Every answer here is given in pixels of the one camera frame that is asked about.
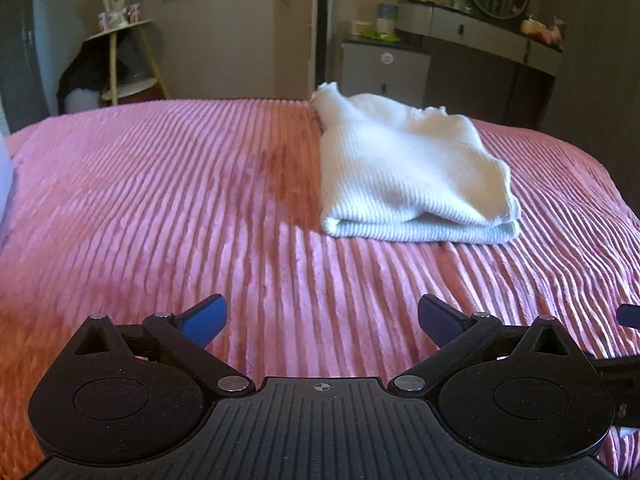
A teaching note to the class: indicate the pink plush toy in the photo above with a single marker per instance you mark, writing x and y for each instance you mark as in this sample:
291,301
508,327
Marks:
545,29

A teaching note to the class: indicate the white two-tier side table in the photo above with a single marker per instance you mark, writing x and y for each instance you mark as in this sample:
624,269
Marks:
130,55

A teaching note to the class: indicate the white jar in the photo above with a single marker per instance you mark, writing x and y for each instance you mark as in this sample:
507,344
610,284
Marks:
362,27

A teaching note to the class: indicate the lavender pillow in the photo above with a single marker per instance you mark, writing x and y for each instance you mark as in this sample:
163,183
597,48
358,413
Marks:
4,180

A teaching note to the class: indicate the black cloth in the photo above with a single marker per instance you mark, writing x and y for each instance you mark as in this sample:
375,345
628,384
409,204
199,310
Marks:
85,72

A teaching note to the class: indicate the green tray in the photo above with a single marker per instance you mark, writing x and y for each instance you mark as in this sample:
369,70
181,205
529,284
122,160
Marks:
380,35

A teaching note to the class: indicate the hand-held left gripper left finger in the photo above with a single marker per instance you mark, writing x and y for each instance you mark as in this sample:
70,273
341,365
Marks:
204,321

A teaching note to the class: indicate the white knitted garment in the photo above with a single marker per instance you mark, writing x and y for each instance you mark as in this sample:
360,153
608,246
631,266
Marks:
405,170

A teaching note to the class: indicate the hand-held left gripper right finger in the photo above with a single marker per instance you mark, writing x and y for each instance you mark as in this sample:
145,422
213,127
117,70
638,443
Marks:
439,321

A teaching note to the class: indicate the blue white container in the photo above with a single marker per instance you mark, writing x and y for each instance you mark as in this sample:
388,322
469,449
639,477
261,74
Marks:
386,20

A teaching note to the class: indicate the grey nightstand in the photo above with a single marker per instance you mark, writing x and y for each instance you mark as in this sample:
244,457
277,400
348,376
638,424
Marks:
365,70

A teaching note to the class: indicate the pink white cup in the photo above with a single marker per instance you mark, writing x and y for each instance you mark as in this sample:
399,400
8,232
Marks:
105,19
135,13

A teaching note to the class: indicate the pink ribbed blanket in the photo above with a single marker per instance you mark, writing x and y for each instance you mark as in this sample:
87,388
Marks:
165,200

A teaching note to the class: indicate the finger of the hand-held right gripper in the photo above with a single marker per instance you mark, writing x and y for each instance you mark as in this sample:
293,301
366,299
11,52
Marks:
630,315
620,367

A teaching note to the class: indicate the grey dressing table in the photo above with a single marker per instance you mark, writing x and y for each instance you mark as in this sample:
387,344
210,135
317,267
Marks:
480,35

